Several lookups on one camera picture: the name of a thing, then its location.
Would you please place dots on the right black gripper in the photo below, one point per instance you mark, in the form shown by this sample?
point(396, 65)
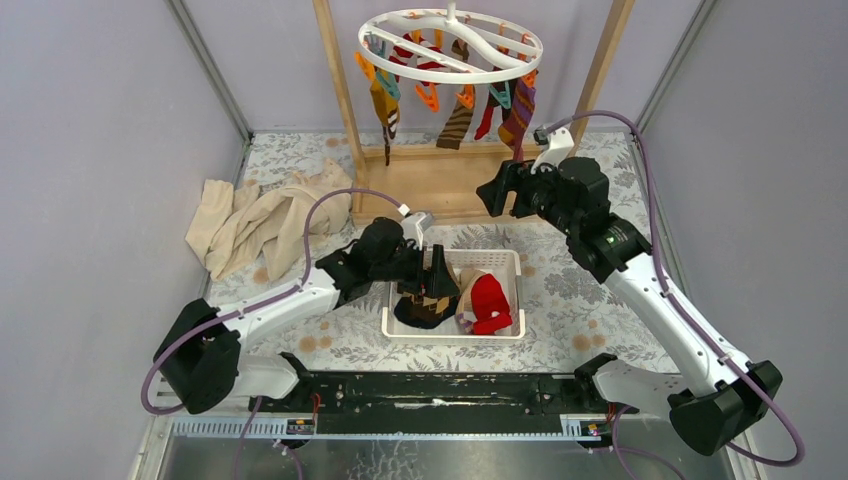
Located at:
point(514, 176)

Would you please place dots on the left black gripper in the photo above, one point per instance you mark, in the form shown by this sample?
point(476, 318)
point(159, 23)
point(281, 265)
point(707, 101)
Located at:
point(438, 282)

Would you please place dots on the purple orange striped sock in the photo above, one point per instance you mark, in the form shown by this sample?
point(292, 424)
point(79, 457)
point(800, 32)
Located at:
point(513, 129)

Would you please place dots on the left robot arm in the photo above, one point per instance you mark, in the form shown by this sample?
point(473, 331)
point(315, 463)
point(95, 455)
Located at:
point(204, 356)

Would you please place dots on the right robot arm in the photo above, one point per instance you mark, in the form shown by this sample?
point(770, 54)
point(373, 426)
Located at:
point(719, 393)

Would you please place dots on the white round clip hanger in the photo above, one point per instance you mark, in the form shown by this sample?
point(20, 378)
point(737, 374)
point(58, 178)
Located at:
point(500, 50)

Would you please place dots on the wooden hanging rack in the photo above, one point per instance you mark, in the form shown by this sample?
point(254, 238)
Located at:
point(440, 180)

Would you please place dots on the white plastic basket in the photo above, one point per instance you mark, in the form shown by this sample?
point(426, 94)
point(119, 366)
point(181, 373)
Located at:
point(503, 264)

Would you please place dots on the brown tan striped sock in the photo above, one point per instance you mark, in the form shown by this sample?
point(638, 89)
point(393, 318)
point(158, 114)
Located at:
point(457, 124)

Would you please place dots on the floral table mat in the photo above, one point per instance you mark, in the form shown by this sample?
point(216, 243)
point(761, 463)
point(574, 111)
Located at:
point(570, 318)

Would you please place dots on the mustard yellow sock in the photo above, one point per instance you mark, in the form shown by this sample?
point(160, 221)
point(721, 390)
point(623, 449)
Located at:
point(387, 111)

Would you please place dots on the beige crumpled cloth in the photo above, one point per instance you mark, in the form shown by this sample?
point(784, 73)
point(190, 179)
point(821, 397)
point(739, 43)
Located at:
point(232, 227)

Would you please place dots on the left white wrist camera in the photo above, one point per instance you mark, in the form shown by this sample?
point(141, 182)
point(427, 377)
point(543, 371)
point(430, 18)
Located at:
point(415, 223)

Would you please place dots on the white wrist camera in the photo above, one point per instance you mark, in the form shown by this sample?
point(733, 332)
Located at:
point(555, 144)
point(415, 223)

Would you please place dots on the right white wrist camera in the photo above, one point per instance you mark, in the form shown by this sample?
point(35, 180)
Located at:
point(555, 144)

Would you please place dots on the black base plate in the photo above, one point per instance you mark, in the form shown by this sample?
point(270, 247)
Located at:
point(374, 403)

